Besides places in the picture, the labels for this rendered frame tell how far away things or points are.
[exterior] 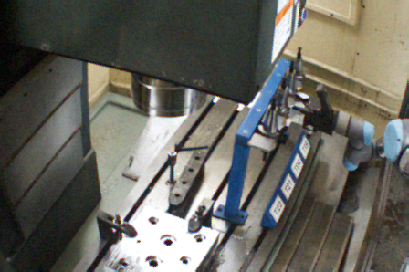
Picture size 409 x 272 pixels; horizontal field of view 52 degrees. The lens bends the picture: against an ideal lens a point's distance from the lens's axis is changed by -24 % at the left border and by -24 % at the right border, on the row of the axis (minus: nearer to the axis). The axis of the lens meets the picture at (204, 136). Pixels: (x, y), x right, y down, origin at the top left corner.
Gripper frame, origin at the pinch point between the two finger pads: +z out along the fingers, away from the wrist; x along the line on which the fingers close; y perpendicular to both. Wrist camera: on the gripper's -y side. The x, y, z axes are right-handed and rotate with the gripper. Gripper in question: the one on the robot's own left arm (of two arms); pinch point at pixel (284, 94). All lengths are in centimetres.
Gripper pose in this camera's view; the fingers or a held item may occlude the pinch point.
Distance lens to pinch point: 162.3
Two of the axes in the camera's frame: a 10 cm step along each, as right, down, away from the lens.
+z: -9.1, -3.2, 2.5
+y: -0.9, 7.7, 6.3
